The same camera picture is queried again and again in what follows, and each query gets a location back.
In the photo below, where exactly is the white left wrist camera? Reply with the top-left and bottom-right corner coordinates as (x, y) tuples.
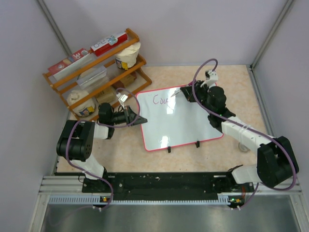
(116, 93), (128, 108)

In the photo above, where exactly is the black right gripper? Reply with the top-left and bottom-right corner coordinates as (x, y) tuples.
(182, 80), (214, 115)

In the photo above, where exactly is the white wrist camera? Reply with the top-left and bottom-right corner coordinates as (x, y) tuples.
(201, 70), (218, 87)
(116, 93), (128, 108)

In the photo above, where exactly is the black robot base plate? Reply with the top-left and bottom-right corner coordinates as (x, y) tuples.
(82, 172), (253, 200)

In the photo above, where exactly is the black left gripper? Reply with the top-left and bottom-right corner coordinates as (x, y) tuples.
(109, 105), (147, 126)

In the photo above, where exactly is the orange wooden shelf rack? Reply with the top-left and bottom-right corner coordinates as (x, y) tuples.
(43, 28), (152, 120)

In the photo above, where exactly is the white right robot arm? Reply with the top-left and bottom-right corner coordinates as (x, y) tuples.
(180, 81), (299, 191)

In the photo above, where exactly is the grey slotted cable duct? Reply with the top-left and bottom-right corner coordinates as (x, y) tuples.
(48, 193), (243, 206)

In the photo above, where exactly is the pink-framed whiteboard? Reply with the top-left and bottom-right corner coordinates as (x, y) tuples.
(136, 86), (223, 151)

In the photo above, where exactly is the dark brown small box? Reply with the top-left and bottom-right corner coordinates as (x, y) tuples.
(112, 74), (137, 89)

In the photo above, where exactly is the red white foil box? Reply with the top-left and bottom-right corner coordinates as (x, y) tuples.
(90, 32), (128, 57)

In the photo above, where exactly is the brown cardboard box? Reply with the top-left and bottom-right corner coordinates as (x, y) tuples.
(95, 87), (115, 104)

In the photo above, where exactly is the white bag upper shelf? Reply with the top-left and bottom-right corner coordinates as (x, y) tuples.
(114, 42), (141, 70)

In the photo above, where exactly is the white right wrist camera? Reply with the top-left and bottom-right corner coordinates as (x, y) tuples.
(201, 70), (218, 87)

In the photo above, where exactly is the clear tape roll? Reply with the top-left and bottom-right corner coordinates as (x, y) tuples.
(238, 143), (250, 153)

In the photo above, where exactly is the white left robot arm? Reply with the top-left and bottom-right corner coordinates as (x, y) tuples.
(56, 103), (148, 192)

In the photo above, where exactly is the white bag shelf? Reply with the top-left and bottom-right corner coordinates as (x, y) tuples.
(114, 42), (141, 70)
(66, 89), (96, 118)

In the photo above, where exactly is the red grey wrap box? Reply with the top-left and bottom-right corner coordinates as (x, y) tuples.
(48, 48), (95, 81)

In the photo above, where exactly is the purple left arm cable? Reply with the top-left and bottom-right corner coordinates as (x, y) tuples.
(65, 88), (141, 210)

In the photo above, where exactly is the magenta-capped whiteboard marker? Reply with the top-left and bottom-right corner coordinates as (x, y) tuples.
(171, 82), (192, 97)

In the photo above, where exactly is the white bag lower shelf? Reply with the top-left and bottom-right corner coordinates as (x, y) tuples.
(66, 89), (96, 118)

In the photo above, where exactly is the silver foil box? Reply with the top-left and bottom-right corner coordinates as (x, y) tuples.
(76, 66), (107, 89)

